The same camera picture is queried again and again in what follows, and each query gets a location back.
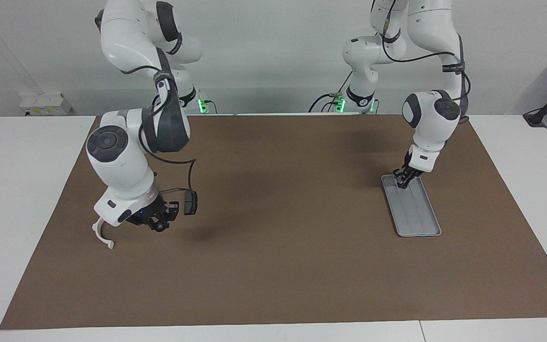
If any white curved plastic bracket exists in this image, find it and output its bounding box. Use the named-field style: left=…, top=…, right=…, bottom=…
left=92, top=216, right=115, bottom=250

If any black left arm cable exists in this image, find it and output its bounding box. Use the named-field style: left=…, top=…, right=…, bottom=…
left=373, top=0, right=471, bottom=119

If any white box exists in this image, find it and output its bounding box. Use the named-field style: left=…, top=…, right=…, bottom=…
left=19, top=93, right=72, bottom=117

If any brown table mat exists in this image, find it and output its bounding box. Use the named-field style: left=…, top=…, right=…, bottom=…
left=0, top=114, right=547, bottom=330

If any silver metal tray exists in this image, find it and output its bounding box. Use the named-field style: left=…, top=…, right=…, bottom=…
left=381, top=174, right=442, bottom=238

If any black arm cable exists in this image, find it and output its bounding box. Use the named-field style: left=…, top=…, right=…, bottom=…
left=121, top=64, right=197, bottom=195
left=373, top=0, right=471, bottom=119

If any black base cable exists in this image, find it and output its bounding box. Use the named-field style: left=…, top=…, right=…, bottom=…
left=308, top=70, right=354, bottom=114

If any dark grey rectangular brake pad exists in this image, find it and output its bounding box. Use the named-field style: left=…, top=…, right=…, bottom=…
left=184, top=190, right=199, bottom=216

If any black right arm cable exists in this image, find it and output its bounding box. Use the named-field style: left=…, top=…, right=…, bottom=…
left=121, top=64, right=197, bottom=195

